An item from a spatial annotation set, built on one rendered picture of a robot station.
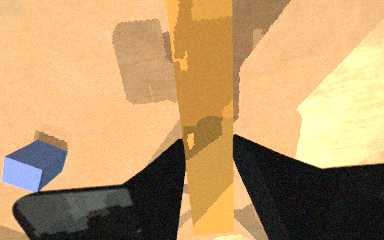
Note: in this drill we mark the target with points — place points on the blue rectangular block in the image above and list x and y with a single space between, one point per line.
33 166

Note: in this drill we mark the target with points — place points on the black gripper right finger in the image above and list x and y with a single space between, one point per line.
295 200

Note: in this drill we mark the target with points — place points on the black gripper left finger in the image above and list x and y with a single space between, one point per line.
145 207

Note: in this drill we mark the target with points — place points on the orange bar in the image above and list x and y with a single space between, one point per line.
201 35

